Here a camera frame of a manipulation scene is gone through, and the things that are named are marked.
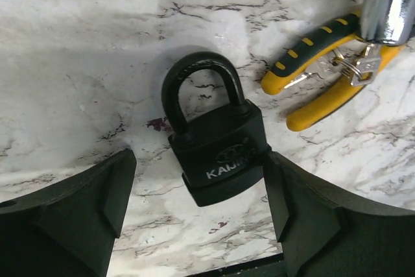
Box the yellow black needle-nose pliers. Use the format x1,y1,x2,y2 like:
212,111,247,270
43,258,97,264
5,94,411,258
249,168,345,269
261,12,402,132

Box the small silver keys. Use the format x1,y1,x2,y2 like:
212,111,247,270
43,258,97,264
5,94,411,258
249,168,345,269
285,42,381,89

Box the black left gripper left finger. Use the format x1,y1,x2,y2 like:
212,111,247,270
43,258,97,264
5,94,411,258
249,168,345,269
1,149,136,276

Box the black Kaijing padlock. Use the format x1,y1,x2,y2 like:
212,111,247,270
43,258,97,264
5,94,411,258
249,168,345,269
161,51,270,207

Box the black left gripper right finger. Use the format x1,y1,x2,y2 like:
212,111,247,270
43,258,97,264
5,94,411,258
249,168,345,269
263,151,414,276

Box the green cable lock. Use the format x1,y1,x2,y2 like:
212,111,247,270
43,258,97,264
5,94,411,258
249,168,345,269
360,0,414,46

